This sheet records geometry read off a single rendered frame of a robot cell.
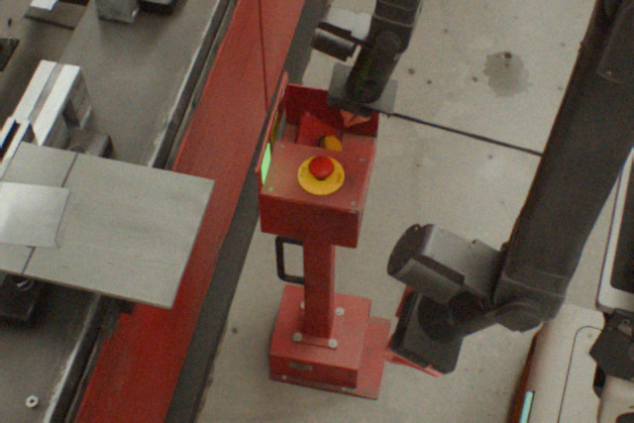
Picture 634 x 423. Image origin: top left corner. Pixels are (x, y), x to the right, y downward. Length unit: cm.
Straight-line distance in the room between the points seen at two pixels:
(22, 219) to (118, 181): 12
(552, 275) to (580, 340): 111
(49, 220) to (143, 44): 42
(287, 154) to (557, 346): 73
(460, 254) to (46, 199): 55
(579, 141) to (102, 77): 94
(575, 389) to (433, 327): 94
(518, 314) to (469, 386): 130
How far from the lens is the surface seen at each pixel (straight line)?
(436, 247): 85
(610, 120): 63
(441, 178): 237
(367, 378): 209
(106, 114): 140
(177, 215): 113
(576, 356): 189
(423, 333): 96
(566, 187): 70
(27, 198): 119
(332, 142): 152
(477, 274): 86
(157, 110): 139
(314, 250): 167
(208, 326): 211
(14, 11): 111
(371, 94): 135
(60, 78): 134
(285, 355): 199
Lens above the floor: 196
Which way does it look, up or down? 57 degrees down
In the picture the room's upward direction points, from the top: straight up
